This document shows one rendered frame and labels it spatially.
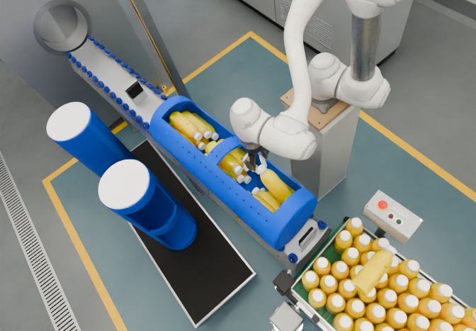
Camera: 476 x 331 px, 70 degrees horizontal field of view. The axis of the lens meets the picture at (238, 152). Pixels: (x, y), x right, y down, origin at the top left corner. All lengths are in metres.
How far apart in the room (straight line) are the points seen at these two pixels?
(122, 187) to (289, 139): 1.06
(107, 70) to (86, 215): 1.29
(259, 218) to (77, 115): 1.34
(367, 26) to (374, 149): 1.73
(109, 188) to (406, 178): 2.09
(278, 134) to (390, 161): 1.93
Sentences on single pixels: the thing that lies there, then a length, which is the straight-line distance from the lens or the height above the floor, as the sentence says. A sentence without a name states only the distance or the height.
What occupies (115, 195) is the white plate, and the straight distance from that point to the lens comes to 1.85.
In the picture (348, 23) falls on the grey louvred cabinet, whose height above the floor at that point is 0.58.
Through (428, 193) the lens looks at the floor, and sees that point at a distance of 2.85.
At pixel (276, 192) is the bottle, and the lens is 1.46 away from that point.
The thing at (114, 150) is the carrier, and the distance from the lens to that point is 2.43.
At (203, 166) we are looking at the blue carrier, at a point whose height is 1.20.
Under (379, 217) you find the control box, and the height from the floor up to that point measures 1.10.
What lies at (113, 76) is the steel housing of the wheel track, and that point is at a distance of 2.52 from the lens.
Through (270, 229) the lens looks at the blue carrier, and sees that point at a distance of 1.39.
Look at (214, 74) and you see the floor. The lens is 3.51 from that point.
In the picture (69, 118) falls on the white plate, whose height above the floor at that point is 1.04.
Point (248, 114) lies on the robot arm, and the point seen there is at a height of 1.67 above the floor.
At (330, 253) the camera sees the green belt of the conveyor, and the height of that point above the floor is 0.90.
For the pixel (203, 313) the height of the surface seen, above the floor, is 0.15.
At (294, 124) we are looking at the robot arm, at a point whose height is 1.65.
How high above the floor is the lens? 2.51
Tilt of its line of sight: 59 degrees down
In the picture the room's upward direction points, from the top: 20 degrees counter-clockwise
